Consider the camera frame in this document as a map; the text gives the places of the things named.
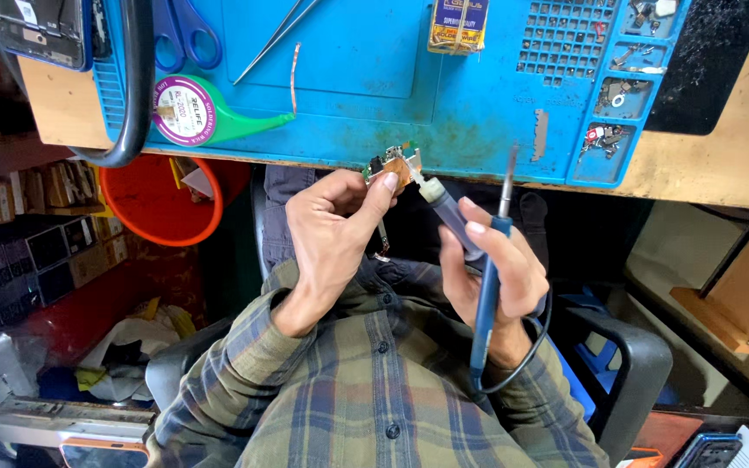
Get phone with orange case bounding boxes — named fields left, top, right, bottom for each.
left=59, top=437, right=150, bottom=468

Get phone with blue case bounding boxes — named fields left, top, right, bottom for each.
left=670, top=433, right=744, bottom=468

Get steel tweezers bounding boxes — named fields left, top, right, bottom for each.
left=232, top=0, right=321, bottom=87

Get black mat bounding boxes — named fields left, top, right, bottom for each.
left=644, top=0, right=749, bottom=136

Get thick black curved hose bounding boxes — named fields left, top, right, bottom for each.
left=0, top=0, right=156, bottom=169

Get green solder wick dispenser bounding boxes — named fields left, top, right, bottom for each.
left=151, top=74, right=297, bottom=148

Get blue handled scissors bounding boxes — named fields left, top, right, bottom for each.
left=152, top=0, right=223, bottom=74

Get person's left hand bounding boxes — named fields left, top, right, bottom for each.
left=272, top=170, right=401, bottom=339

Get blue silicone repair mat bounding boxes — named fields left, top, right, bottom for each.
left=91, top=0, right=694, bottom=189

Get shelf with cardboard boxes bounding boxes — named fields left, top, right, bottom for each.
left=0, top=159, right=130, bottom=339

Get orange plastic bucket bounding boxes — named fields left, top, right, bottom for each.
left=99, top=155, right=252, bottom=248

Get yellow solder wire packet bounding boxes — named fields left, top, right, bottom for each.
left=427, top=0, right=490, bottom=56

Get green phone circuit board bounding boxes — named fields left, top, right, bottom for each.
left=361, top=141, right=423, bottom=193

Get wooden shelf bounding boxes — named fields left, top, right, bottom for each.
left=670, top=221, right=749, bottom=357

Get group of small metal parts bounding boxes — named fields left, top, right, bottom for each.
left=576, top=0, right=677, bottom=162

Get person's right hand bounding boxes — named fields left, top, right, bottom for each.
left=438, top=197, right=551, bottom=371

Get black soldering iron cable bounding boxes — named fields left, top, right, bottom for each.
left=479, top=286, right=554, bottom=396

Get blue plastic stool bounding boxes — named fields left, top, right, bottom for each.
left=553, top=289, right=616, bottom=423

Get blue soldering iron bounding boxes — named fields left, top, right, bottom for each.
left=469, top=143, right=520, bottom=394

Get heap of plastic bags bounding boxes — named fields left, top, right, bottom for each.
left=75, top=298, right=199, bottom=403

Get opened phone with blue frame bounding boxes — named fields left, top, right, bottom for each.
left=0, top=0, right=112, bottom=72

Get clear flux syringe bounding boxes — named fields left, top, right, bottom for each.
left=407, top=166, right=487, bottom=262

